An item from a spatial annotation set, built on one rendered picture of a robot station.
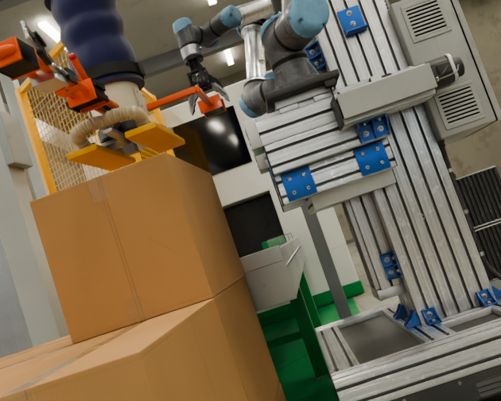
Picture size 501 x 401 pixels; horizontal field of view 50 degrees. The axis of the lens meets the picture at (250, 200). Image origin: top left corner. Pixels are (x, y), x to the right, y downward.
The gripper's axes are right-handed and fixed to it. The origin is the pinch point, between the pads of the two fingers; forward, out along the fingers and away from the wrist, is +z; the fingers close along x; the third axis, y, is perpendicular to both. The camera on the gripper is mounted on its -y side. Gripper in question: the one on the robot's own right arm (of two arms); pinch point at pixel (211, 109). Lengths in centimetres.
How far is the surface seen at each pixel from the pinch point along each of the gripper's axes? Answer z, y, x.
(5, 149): -38, -70, -120
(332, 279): 81, -61, 21
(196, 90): -0.2, 27.6, 0.5
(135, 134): 12, 48, -18
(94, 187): 26, 62, -29
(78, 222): 33, 62, -36
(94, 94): 1, 60, -22
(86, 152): 12, 48, -34
